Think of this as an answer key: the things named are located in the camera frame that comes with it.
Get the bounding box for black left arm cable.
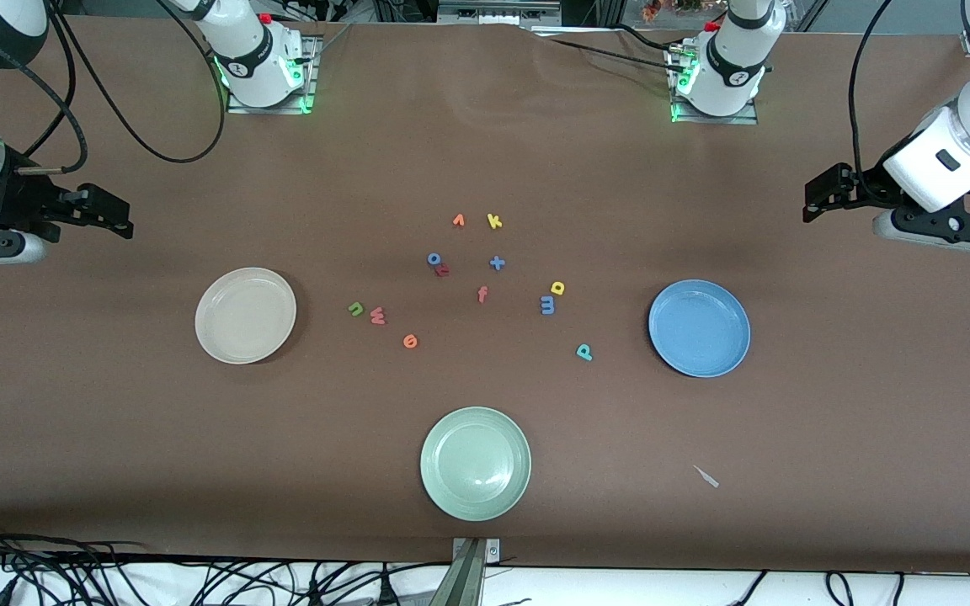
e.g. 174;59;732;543
848;0;898;190

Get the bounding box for black cable with metal connector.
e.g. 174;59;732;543
0;34;88;176

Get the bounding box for black right arm cable loop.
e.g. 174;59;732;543
47;0;228;165

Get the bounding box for pale green plate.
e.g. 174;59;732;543
419;407;532;523

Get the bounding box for blue plate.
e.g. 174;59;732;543
648;279;752;378

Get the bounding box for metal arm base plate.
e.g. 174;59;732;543
669;46;759;126
227;34;322;116

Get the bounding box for beige brown plate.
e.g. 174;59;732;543
195;267;297;365

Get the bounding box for metal camera stand bracket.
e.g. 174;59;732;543
430;537;503;606

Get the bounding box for grey metal frame rail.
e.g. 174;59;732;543
437;0;562;26

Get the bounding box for black base power cables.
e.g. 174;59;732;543
536;25;688;77

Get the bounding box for brown table cover sheet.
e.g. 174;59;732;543
0;17;970;575

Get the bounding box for orange dried flowers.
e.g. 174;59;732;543
642;0;709;23

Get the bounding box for tangled black cable bundle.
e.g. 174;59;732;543
0;518;452;606

